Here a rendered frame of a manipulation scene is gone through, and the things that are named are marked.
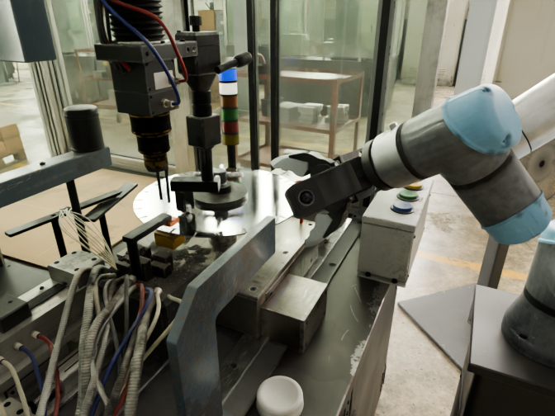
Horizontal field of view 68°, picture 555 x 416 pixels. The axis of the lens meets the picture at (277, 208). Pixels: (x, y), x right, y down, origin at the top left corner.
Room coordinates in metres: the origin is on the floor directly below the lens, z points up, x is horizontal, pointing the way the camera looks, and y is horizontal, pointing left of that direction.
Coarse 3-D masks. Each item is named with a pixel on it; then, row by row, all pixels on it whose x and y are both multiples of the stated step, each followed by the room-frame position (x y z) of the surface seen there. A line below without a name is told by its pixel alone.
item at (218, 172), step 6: (216, 168) 0.75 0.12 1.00; (222, 168) 0.75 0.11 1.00; (198, 174) 0.74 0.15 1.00; (216, 174) 0.73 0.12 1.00; (222, 174) 0.73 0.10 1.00; (228, 174) 0.74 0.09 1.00; (234, 174) 0.74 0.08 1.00; (240, 174) 0.74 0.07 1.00; (222, 180) 0.73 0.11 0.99; (222, 186) 0.73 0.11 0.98
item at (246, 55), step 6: (240, 54) 0.69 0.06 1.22; (246, 54) 0.69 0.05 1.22; (234, 60) 0.67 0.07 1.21; (240, 60) 0.68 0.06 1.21; (246, 60) 0.69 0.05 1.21; (216, 66) 0.65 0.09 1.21; (222, 66) 0.65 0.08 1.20; (228, 66) 0.66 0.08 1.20; (234, 66) 0.67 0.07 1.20; (240, 66) 0.68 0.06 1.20; (216, 72) 0.65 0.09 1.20; (222, 72) 0.65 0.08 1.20
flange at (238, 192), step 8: (232, 184) 0.78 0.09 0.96; (240, 184) 0.78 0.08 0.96; (200, 192) 0.74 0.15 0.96; (208, 192) 0.73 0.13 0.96; (216, 192) 0.72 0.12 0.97; (224, 192) 0.72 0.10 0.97; (232, 192) 0.73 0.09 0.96; (240, 192) 0.74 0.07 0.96; (200, 200) 0.70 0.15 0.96; (208, 200) 0.70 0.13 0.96; (216, 200) 0.70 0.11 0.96; (224, 200) 0.70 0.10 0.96; (232, 200) 0.70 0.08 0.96; (240, 200) 0.71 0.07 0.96
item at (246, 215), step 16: (176, 176) 0.85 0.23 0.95; (192, 176) 0.85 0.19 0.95; (256, 176) 0.85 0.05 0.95; (272, 176) 0.85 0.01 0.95; (144, 192) 0.76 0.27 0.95; (256, 192) 0.76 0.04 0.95; (272, 192) 0.76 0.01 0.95; (144, 208) 0.69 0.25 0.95; (160, 208) 0.69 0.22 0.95; (208, 208) 0.69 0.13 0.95; (224, 208) 0.69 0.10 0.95; (240, 208) 0.69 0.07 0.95; (256, 208) 0.69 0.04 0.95; (272, 208) 0.69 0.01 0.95; (288, 208) 0.69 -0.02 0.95; (176, 224) 0.62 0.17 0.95; (192, 224) 0.62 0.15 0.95; (208, 224) 0.62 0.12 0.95; (224, 224) 0.62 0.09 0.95; (240, 224) 0.62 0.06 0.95; (256, 224) 0.62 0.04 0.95
